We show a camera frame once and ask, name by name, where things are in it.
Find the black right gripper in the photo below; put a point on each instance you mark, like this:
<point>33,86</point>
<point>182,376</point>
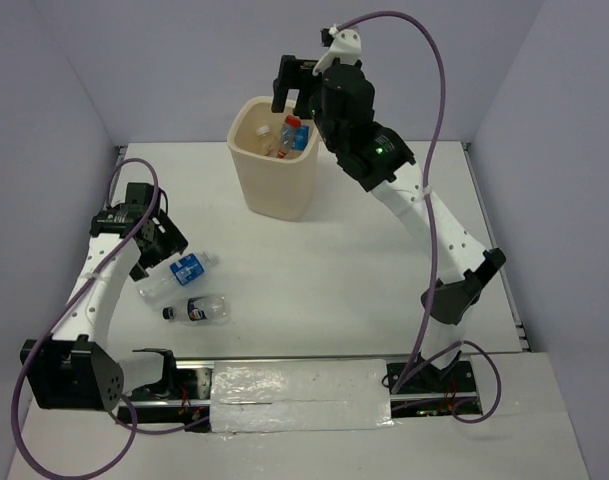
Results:
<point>294,74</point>

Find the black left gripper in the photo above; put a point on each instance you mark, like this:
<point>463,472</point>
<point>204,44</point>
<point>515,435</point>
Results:
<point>172,242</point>

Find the red cap clear bottle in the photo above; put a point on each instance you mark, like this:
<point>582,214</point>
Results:
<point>287,135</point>

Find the blue label water bottle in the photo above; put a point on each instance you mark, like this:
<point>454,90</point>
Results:
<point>300,140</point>

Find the blue label clear bottle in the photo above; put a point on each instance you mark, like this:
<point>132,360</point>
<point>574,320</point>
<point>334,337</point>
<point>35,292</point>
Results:
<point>173,277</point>

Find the large clear white-cap bottle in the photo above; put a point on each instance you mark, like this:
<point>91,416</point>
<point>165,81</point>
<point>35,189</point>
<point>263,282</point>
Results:
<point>266,141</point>

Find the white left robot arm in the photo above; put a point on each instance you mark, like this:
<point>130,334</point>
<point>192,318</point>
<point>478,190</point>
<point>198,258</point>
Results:
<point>71,369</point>

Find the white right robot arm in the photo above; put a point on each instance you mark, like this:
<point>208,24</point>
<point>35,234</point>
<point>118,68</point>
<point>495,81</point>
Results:
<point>461,268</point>

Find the cream plastic bin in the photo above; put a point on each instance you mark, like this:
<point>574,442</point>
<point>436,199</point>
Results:
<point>277,188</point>

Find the dark label clear bottle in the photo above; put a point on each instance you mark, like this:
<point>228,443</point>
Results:
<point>200,309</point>

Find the silver foil tape cover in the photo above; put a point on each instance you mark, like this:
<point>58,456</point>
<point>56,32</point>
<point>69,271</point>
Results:
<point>325,395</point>

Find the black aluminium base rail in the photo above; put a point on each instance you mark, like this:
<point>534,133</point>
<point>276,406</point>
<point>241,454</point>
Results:
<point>190,410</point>

